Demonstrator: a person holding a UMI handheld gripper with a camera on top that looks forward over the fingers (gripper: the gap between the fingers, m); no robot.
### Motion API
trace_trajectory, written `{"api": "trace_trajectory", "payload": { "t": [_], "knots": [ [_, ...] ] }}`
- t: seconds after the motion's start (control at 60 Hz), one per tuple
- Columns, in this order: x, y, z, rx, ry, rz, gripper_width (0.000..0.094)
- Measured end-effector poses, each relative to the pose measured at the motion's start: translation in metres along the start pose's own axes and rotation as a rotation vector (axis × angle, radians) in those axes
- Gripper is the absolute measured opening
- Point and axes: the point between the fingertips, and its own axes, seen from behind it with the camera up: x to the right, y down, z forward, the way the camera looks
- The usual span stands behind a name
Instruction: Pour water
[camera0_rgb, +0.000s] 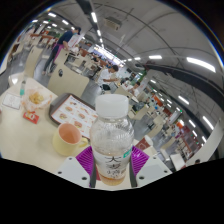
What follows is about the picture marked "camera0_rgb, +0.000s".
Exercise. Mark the yellow mug with pink inside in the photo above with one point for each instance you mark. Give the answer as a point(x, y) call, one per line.
point(68, 141)

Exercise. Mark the white printed paper card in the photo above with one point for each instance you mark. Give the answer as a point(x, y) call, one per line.
point(11, 100)

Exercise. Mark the group of beige chairs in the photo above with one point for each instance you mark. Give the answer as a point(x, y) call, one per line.
point(160, 133)

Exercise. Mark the dark tray with menu paper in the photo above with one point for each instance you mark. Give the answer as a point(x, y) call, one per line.
point(75, 111)

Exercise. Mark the person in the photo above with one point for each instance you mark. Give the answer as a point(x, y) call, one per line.
point(61, 45)
point(134, 89)
point(106, 77)

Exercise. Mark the beige chair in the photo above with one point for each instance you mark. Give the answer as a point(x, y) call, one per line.
point(125, 92)
point(68, 81)

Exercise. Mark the group of ceiling lights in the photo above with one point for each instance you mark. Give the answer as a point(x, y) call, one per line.
point(200, 63)

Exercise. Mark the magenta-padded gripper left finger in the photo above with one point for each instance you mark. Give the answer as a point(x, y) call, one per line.
point(83, 160)

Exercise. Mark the small red sauce packet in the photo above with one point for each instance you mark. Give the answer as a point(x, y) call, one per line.
point(31, 117)

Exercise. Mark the small clear teal bottle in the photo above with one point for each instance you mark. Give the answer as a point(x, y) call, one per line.
point(22, 88)

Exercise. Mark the ceiling air conditioner unit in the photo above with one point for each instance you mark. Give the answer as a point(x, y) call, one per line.
point(113, 23)

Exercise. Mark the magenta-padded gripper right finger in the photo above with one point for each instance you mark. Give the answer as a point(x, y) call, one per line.
point(141, 160)

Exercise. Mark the paper food wrapper with fries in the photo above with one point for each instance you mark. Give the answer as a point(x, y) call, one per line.
point(36, 99)

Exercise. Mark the clear white-capped drink bottle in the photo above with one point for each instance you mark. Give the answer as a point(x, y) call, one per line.
point(111, 140)

